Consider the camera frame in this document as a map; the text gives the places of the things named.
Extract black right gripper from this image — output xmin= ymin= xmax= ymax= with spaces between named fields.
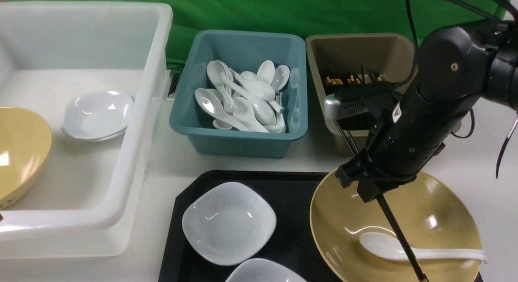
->
xmin=334 ymin=86 xmax=450 ymax=203

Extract yellow noodle bowl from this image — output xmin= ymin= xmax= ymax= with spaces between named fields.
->
xmin=309 ymin=172 xmax=482 ymax=282

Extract white soup spoon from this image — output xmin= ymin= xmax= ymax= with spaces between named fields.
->
xmin=359 ymin=232 xmax=487 ymax=264

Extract black chopstick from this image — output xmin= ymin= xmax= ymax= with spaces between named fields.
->
xmin=335 ymin=126 xmax=428 ymax=282

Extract white square dish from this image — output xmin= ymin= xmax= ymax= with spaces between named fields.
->
xmin=226 ymin=258 xmax=306 ymax=282
xmin=182 ymin=181 xmax=277 ymax=267

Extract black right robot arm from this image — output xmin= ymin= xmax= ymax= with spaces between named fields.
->
xmin=335 ymin=19 xmax=517 ymax=202

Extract yellow bowl in tub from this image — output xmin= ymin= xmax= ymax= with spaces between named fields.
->
xmin=0 ymin=107 xmax=53 ymax=210

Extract brown plastic bin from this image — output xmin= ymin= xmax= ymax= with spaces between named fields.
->
xmin=306 ymin=33 xmax=414 ymax=157

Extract green backdrop cloth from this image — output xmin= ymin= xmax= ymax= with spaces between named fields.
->
xmin=0 ymin=0 xmax=514 ymax=78

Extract white spoon in bin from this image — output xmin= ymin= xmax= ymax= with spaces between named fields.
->
xmin=229 ymin=69 xmax=276 ymax=102
xmin=270 ymin=65 xmax=290 ymax=93
xmin=257 ymin=60 xmax=275 ymax=84
xmin=206 ymin=61 xmax=234 ymax=114
xmin=194 ymin=88 xmax=252 ymax=131
xmin=220 ymin=72 xmax=277 ymax=125

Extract teal plastic bin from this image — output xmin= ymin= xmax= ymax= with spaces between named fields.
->
xmin=169 ymin=30 xmax=309 ymax=158

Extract white dish in tub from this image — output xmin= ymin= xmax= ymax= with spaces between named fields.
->
xmin=61 ymin=91 xmax=135 ymax=142

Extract large white plastic tub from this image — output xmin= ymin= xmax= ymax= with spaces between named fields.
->
xmin=1 ymin=1 xmax=173 ymax=260

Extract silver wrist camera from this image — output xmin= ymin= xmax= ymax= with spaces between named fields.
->
xmin=324 ymin=82 xmax=401 ymax=121

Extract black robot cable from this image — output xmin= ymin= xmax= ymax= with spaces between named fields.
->
xmin=395 ymin=0 xmax=518 ymax=179

